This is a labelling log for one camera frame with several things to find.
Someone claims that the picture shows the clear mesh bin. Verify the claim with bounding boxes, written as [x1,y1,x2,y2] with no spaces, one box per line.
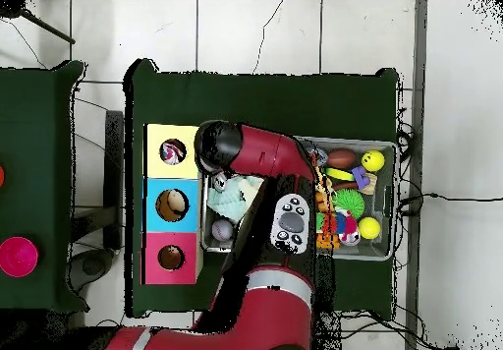
[200,135,397,262]

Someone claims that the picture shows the colourful polka dot cloth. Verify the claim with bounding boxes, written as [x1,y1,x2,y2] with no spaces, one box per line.
[160,138,189,166]

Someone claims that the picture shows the plain yellow ball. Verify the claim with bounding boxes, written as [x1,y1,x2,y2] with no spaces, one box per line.
[357,216,382,241]

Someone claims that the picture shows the pink disc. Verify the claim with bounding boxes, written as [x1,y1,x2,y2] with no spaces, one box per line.
[0,236,40,279]

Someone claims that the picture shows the black tripod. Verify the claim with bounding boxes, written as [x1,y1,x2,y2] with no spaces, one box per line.
[0,0,78,46]

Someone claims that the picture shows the multicolour fuzzy caterpillar toy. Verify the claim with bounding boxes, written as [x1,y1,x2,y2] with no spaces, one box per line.
[317,211,362,241]

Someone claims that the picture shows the small white ball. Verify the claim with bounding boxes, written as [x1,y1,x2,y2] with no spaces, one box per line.
[211,219,236,242]

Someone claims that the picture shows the side table with green cloth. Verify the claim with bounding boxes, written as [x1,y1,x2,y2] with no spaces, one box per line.
[0,60,87,314]

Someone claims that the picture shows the orange toy brick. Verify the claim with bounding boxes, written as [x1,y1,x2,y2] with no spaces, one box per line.
[317,234,342,251]

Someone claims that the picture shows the brown toy football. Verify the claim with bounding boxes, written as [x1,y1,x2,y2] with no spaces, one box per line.
[326,148,359,170]

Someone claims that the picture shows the silver can with closed top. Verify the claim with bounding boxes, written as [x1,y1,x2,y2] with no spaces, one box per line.
[210,172,231,193]

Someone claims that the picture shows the mint green cloth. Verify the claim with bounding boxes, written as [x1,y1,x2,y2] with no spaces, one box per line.
[207,175,265,222]

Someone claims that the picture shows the green spiky ball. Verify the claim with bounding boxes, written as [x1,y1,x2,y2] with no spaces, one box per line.
[333,188,366,219]

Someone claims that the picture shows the wooden box with three holes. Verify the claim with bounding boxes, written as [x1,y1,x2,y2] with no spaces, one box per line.
[141,123,208,287]

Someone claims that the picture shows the yellow smiley ball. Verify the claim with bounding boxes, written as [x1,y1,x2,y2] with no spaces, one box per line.
[361,148,386,173]

